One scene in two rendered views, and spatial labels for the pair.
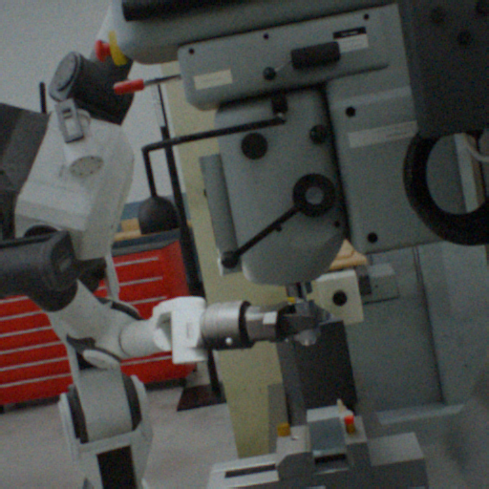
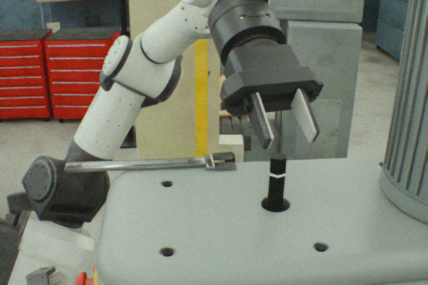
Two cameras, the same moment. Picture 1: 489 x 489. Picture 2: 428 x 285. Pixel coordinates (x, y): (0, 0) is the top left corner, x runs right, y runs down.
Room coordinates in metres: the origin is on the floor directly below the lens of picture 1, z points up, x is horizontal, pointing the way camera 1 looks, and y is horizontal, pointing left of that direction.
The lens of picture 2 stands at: (1.03, 0.06, 2.23)
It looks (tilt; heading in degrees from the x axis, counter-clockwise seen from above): 26 degrees down; 353
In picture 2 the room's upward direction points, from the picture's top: straight up
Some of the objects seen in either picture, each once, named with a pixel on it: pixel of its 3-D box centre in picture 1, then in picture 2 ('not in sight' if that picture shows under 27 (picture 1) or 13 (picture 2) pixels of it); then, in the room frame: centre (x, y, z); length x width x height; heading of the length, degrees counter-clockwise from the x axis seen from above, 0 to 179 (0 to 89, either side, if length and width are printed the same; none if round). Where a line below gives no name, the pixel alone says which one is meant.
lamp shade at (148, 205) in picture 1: (158, 213); not in sight; (1.52, 0.14, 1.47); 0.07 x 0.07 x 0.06
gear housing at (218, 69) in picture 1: (282, 63); not in sight; (1.53, -0.12, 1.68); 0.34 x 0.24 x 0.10; 88
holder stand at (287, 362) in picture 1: (311, 354); not in sight; (1.95, -0.10, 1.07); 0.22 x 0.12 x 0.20; 9
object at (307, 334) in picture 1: (305, 321); not in sight; (1.53, -0.08, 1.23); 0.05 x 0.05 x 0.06
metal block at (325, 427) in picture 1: (326, 431); not in sight; (1.37, -0.07, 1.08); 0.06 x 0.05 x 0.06; 176
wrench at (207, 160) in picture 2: not in sight; (148, 164); (1.64, 0.08, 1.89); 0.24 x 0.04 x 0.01; 89
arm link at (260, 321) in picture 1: (257, 324); not in sight; (1.57, 0.01, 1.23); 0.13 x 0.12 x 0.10; 156
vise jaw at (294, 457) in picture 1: (294, 451); not in sight; (1.38, -0.02, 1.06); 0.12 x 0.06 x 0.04; 176
